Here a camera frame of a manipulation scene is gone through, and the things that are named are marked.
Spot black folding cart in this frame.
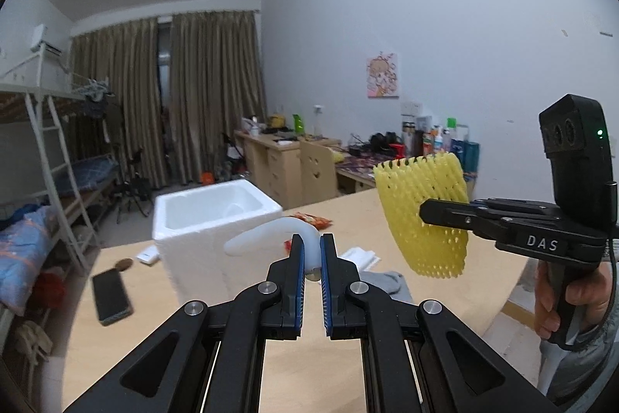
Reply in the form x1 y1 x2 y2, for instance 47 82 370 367
220 132 248 182

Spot person's right hand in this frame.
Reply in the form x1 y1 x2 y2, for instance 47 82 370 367
533 267 611 341

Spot yellow foam fruit net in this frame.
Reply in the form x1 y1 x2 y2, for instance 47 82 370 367
372 152 470 279

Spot white air conditioner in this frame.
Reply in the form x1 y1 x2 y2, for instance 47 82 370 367
30 23 63 56

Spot black folding chair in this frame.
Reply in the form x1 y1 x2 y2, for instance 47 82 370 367
111 147 153 221

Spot hanging dark clothes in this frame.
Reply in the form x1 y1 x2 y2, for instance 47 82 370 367
77 77 115 118

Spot blue patterned blanket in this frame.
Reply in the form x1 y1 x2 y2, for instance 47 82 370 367
0 205 60 317

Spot white foam box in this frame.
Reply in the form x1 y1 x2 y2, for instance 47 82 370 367
152 179 284 305

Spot wooden desk with printed mat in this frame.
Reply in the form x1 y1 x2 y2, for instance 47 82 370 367
336 149 479 207

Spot blue checked bedding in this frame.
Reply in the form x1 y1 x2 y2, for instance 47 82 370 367
53 154 119 196

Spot wooden desk with drawers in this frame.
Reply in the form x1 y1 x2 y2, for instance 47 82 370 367
234 130 342 211

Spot brown curtain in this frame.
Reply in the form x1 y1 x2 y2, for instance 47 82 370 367
70 17 160 190
168 9 268 184

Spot white foam tube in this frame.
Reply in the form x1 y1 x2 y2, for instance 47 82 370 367
225 219 322 282

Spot row of toiletry bottles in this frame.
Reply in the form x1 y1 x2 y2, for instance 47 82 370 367
415 115 480 172

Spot black smartphone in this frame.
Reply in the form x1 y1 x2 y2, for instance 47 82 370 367
91 269 133 327

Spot orange snack packet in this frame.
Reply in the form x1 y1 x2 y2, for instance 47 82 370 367
292 211 333 230

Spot black headphones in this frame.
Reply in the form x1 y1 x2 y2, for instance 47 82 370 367
370 132 402 153

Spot wooden chair with smiley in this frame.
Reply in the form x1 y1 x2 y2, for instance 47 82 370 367
299 139 339 202

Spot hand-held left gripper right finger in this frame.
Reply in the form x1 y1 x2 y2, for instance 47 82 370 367
319 233 562 413

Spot person's right forearm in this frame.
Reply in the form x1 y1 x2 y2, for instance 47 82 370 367
539 311 619 406

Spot metal bunk bed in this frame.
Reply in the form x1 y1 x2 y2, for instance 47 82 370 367
0 40 121 375

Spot white bunk bed ladder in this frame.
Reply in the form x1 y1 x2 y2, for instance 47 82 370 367
24 94 100 276

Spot red bag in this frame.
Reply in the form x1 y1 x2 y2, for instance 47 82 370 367
34 272 66 310

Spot pink cartoon wall poster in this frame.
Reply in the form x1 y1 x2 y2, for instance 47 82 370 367
366 52 400 98

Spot beige cloth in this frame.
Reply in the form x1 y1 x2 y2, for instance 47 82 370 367
14 320 53 363

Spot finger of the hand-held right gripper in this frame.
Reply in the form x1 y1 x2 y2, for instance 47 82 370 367
419 199 514 243
470 197 562 218

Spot white paper tissue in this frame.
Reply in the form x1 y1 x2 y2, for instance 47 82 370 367
339 246 380 271

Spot printed desk mat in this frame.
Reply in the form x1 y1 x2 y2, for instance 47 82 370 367
336 152 477 182

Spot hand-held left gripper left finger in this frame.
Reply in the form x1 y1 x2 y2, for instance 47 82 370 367
63 235 306 413

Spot grey sock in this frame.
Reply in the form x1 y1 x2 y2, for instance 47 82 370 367
360 270 414 305

